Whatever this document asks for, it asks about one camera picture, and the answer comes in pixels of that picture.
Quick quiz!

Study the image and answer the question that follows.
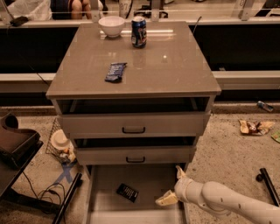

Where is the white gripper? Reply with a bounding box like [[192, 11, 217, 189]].
[[156, 165, 193, 207]]

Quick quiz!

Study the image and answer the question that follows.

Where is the black rxbar chocolate bar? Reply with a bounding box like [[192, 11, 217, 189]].
[[116, 184, 138, 202]]

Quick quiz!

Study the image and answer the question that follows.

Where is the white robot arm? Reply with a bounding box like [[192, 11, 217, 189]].
[[156, 165, 280, 224]]

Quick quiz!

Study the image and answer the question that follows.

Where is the open bottom drawer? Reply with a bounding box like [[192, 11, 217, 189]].
[[83, 164, 187, 224]]

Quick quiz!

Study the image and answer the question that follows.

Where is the grey drawer cabinet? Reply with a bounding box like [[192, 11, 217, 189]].
[[45, 20, 222, 224]]

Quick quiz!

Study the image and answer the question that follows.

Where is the black base leg right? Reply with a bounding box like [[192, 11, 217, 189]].
[[255, 168, 280, 207]]

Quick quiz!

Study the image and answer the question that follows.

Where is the black base leg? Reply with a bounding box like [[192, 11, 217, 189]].
[[255, 168, 280, 207], [52, 173, 82, 224]]

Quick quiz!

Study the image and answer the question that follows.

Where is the black base leg left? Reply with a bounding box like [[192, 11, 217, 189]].
[[52, 173, 82, 224]]

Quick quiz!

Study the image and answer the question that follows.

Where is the crumpled snack bag on floor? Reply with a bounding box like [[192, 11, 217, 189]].
[[239, 120, 275, 136]]

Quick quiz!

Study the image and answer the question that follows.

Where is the green packet on floor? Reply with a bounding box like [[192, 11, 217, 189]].
[[271, 131, 280, 144]]

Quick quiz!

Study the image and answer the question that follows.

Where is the blue snack bar wrapper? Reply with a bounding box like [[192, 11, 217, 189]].
[[105, 62, 127, 83]]

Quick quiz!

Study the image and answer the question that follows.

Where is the dark chair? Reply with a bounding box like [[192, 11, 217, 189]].
[[0, 114, 43, 199]]

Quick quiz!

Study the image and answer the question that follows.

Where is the blue soda can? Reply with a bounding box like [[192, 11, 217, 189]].
[[131, 16, 147, 48]]

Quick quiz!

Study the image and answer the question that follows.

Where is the white bowl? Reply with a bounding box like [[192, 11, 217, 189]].
[[98, 16, 125, 38]]

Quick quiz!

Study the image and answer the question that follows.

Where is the white cup in background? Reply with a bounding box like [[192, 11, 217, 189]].
[[119, 0, 133, 19]]

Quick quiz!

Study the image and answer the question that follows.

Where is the person in background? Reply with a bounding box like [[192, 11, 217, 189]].
[[5, 0, 104, 21]]

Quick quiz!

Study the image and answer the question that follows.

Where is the black object on ledge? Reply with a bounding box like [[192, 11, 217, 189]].
[[10, 16, 29, 27]]

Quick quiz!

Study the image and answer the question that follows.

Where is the middle drawer with handle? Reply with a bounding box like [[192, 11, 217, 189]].
[[75, 146, 196, 165]]

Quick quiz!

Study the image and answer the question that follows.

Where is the drawer with handle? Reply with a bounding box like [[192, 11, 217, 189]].
[[75, 146, 196, 165], [58, 112, 210, 139]]

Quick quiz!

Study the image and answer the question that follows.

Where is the top drawer with handle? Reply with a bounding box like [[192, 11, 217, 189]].
[[58, 112, 210, 139]]

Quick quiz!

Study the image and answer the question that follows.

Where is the wire basket with items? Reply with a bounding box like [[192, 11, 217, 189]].
[[45, 119, 76, 164]]

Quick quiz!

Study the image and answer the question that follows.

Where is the black floor cable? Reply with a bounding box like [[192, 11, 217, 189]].
[[21, 171, 67, 215]]

